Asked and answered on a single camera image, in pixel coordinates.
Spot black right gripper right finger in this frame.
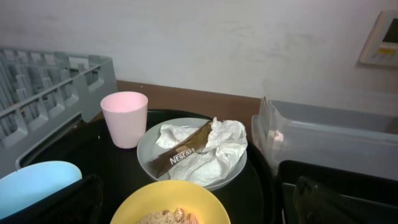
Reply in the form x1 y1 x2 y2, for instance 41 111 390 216
293 176 397 224

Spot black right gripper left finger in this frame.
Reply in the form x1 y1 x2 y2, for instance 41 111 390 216
1 174 103 224

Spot light blue plastic cup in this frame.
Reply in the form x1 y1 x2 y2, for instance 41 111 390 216
1 161 82 218

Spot grey round plate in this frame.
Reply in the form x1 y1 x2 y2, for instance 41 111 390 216
137 118 248 191

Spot rice and nut leftovers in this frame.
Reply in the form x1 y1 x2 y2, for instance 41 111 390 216
136 208 200 224

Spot pink plastic cup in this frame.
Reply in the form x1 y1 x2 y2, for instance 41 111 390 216
100 91 149 149

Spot yellow bowl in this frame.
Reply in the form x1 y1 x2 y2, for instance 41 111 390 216
111 180 231 224

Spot white napkin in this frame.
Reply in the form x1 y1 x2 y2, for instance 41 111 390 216
148 118 248 187

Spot brown Nescafe sachet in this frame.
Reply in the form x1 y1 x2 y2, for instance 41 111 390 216
147 121 213 178

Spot black rectangular waste tray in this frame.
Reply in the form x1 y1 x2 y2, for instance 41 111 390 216
275 161 397 223

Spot clear plastic waste bin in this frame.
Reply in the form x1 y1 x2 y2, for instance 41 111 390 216
251 98 397 180

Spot grey dishwasher rack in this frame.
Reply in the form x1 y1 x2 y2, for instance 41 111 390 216
1 47 117 177

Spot round black tray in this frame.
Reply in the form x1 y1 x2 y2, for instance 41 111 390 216
20 119 279 223

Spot white wall control panel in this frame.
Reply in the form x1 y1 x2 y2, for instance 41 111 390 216
358 10 397 68

